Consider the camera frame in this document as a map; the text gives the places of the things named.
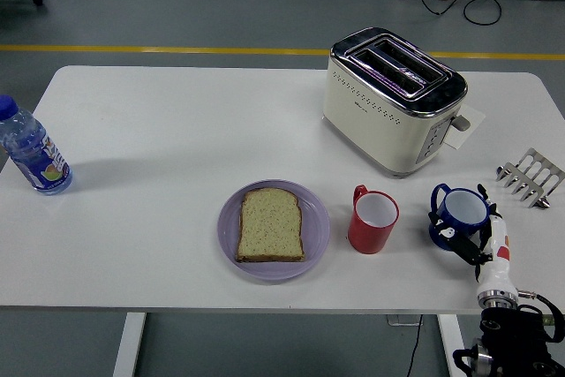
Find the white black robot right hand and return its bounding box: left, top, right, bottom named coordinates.
left=426, top=183, right=520, bottom=298

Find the blue enamel mug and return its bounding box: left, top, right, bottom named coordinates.
left=430, top=182, right=491, bottom=251

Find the slice of toast bread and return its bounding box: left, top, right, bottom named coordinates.
left=234, top=187, right=306, bottom=263

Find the white table leg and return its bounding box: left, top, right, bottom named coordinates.
left=112, top=313, right=147, bottom=377
left=436, top=313, right=472, bottom=377

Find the silver metal toast rack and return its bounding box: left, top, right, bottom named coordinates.
left=494, top=147, right=565, bottom=210

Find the white box under table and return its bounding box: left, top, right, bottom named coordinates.
left=387, top=314, right=424, bottom=328

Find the red enamel mug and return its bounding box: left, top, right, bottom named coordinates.
left=347, top=184, right=401, bottom=256

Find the white paper sheet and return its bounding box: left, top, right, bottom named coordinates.
left=443, top=103, right=486, bottom=151

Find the cream and chrome toaster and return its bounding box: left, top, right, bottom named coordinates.
left=321, top=26, right=472, bottom=179

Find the purple round plate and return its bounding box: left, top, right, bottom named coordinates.
left=216, top=178, right=331, bottom=282

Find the blue-capped plastic water bottle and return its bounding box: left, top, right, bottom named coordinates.
left=0, top=94, right=74, bottom=196

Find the thin black hanging cable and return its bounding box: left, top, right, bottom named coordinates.
left=404, top=314, right=425, bottom=377

